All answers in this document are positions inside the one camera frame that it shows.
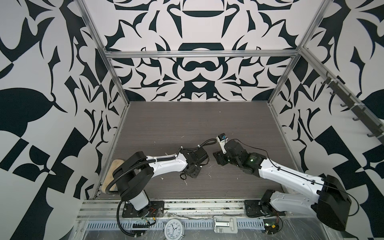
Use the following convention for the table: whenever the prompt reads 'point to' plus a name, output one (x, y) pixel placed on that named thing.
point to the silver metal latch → (225, 224)
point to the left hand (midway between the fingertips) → (194, 168)
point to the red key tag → (185, 176)
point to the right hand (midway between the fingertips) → (218, 151)
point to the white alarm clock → (173, 229)
